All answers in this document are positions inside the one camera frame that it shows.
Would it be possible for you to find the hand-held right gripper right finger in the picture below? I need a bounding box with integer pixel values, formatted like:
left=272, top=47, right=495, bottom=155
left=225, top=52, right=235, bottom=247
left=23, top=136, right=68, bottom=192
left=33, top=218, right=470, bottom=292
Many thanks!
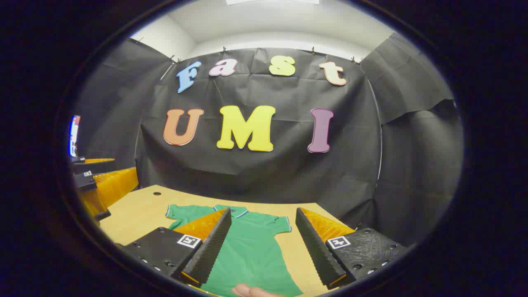
left=295, top=207, right=409, bottom=290

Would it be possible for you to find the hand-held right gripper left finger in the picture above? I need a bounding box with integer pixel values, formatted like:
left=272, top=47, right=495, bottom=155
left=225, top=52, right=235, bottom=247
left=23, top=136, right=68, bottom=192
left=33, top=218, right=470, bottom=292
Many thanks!
left=117, top=207, right=232, bottom=288

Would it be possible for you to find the green T-shirt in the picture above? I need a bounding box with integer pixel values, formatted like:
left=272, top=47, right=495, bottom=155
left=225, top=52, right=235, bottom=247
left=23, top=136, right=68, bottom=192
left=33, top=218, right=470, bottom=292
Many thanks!
left=165, top=204, right=304, bottom=297

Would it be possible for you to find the black backdrop cloth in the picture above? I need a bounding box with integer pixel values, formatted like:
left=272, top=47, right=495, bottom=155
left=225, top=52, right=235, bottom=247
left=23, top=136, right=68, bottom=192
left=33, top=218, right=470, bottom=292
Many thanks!
left=71, top=32, right=464, bottom=248

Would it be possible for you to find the white wall poster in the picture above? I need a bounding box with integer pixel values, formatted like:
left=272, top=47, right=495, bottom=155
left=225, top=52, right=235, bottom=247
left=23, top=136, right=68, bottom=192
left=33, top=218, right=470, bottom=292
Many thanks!
left=68, top=115, right=81, bottom=158

